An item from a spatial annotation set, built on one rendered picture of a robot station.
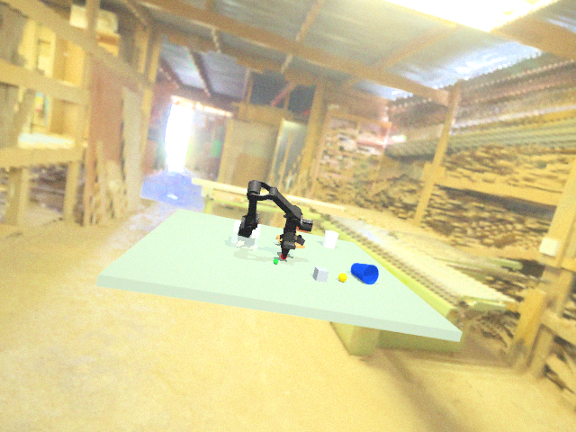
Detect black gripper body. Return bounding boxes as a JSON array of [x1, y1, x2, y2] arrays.
[[279, 227, 296, 250]]

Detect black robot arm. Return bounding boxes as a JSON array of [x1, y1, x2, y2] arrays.
[[238, 180, 313, 246]]

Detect white paper cup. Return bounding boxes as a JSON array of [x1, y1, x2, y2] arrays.
[[322, 230, 339, 248]]

